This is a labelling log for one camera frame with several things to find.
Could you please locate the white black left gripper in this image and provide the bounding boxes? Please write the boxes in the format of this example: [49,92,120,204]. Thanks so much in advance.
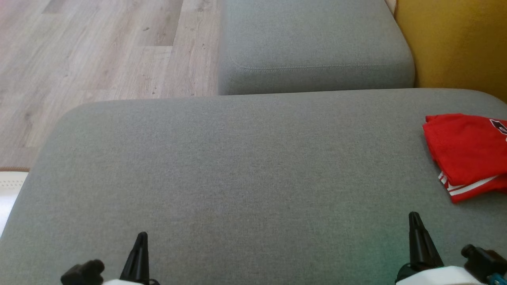
[101,232,161,285]

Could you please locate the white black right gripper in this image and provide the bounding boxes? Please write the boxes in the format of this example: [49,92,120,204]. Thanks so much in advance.
[396,212,486,285]

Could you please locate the red jersey white stripes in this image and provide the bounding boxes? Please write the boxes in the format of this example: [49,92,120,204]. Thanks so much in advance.
[423,114,507,186]

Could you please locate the large grey sofa seat cushion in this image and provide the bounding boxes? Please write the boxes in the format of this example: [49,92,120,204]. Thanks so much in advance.
[0,88,507,285]

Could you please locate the white mat brown edge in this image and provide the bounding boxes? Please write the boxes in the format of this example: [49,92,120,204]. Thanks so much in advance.
[0,167,30,238]

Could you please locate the mustard yellow upholstered panel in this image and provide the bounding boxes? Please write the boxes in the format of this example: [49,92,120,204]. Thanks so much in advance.
[394,0,507,103]

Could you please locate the small grey sofa cushion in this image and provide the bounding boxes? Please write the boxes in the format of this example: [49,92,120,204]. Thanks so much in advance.
[217,0,416,96]

